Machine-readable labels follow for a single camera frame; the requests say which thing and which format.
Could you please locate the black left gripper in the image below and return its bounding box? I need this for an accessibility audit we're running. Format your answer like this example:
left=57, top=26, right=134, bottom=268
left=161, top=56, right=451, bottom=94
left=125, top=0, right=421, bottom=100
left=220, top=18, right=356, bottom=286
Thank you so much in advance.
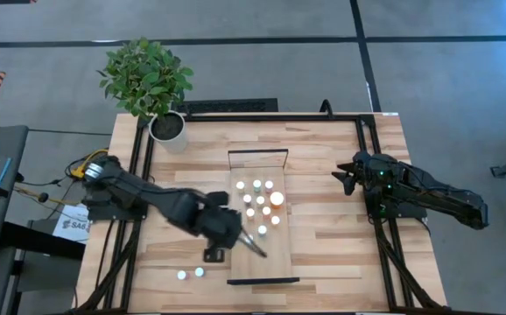
left=200, top=206, right=268, bottom=258

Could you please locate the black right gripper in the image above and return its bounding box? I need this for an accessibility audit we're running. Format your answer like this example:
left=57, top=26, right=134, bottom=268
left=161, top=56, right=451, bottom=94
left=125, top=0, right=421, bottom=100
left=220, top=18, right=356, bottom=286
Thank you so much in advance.
left=331, top=150, right=388, bottom=196

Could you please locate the black curved loop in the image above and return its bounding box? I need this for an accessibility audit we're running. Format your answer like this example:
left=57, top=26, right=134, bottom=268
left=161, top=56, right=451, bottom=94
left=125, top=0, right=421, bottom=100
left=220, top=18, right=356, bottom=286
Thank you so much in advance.
left=319, top=99, right=335, bottom=120

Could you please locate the white round plant pot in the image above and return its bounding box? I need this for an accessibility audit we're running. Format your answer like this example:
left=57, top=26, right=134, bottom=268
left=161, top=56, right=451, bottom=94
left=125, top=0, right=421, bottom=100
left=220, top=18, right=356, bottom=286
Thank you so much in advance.
left=147, top=109, right=190, bottom=155

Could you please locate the black floor grille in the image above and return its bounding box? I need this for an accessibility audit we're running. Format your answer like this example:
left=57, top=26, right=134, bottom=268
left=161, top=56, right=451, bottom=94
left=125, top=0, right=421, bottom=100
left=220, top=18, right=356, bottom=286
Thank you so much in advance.
left=175, top=97, right=279, bottom=115

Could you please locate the dark potting soil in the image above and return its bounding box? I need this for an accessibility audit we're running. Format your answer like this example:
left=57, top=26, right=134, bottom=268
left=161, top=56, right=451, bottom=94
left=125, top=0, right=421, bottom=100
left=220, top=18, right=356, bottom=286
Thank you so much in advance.
left=151, top=113, right=185, bottom=141

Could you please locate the white printed paper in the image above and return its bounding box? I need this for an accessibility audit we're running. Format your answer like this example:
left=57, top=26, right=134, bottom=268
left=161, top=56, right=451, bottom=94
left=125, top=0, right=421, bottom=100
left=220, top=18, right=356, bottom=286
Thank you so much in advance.
left=52, top=203, right=92, bottom=245

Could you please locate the small green leafy tree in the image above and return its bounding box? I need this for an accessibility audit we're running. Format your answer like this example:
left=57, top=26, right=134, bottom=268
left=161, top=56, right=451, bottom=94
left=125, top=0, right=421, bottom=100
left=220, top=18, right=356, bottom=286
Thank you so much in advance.
left=96, top=36, right=195, bottom=123

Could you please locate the small black bracket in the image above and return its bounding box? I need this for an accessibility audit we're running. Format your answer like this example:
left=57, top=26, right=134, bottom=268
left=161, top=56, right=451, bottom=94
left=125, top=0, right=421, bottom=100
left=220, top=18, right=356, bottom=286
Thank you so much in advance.
left=202, top=247, right=228, bottom=264

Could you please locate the black aluminium table frame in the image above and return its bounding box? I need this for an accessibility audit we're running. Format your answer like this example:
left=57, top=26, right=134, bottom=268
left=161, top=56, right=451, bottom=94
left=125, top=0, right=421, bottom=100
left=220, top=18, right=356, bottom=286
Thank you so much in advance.
left=72, top=111, right=451, bottom=315

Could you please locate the yellow cable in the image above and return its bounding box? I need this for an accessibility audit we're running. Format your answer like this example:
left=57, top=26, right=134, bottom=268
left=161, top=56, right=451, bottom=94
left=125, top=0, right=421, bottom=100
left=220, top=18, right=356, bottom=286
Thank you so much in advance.
left=71, top=148, right=109, bottom=179

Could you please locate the black cable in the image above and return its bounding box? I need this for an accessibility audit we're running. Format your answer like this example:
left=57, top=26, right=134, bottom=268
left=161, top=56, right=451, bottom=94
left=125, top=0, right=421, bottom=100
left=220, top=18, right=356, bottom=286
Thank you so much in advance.
left=13, top=172, right=88, bottom=207

